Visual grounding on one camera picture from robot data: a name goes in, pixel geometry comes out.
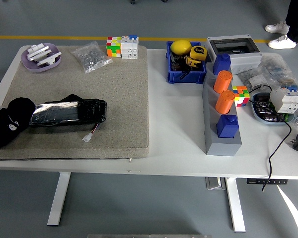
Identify black rag with white print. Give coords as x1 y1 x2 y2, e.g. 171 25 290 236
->
0 97 36 151

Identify black tape-wrapped panel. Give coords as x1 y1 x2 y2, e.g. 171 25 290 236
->
29 94 107 128

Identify black desk control panel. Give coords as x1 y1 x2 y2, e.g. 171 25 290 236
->
246 178 288 185

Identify purple oval tray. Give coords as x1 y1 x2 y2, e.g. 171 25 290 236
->
20 43 62 73

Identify white table leg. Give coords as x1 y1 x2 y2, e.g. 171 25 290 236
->
47 172 72 226
225 177 246 233

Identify clear bag of metal nuts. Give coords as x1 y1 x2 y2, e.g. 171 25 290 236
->
70 41 113 74

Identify grey-brown mat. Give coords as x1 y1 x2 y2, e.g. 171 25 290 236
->
0 44 149 161

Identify orange green yellow puzzle cube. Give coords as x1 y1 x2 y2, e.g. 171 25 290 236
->
106 36 122 58

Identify white breaker stack blue clips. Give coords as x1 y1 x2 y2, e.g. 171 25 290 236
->
121 34 139 60

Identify dark small hardware pile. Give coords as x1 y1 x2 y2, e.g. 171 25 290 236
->
170 53 189 72

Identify blue plastic bin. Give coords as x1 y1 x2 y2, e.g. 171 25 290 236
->
165 41 207 85

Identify yellow lemon-shaped ball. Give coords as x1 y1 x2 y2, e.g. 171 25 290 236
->
170 39 192 56

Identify yellow black tape measure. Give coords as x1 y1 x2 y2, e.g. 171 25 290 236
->
184 56 202 68

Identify round yellow tape measure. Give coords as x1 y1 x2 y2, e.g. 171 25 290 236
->
189 45 208 61

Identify orange cylinder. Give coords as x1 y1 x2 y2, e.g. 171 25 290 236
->
215 90 235 115
213 70 233 93

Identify grey stepped block holder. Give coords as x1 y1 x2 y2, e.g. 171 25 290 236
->
202 61 243 157

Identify silver under-table motor box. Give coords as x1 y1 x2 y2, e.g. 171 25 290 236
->
205 177 226 191

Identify blue square block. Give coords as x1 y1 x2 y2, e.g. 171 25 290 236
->
216 114 239 139
213 53 231 76

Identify multicolour rubik cube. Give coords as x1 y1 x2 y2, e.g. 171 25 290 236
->
231 85 251 108

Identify clear bag with white labels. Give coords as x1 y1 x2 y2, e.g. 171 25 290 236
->
237 70 270 91

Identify light blue oval tray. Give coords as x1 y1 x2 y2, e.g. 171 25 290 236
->
249 92 298 126

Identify black electronic modules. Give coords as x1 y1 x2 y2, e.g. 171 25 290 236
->
253 93 288 122

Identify large clear bag of parts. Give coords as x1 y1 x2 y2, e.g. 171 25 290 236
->
258 54 298 91

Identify large white circuit breaker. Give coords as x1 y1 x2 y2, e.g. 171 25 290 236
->
270 84 298 115

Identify white sneaker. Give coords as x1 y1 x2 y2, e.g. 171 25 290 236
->
265 21 290 35
267 35 297 50

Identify white metal bracket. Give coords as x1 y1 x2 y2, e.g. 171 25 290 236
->
31 43 47 53
36 51 62 67
26 48 53 61

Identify panel wires with white connector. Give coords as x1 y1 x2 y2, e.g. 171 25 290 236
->
82 121 101 142

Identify grey electrical enclosure box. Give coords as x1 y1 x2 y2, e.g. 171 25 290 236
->
205 34 262 75

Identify black power cord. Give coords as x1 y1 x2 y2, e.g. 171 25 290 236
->
248 85 298 192

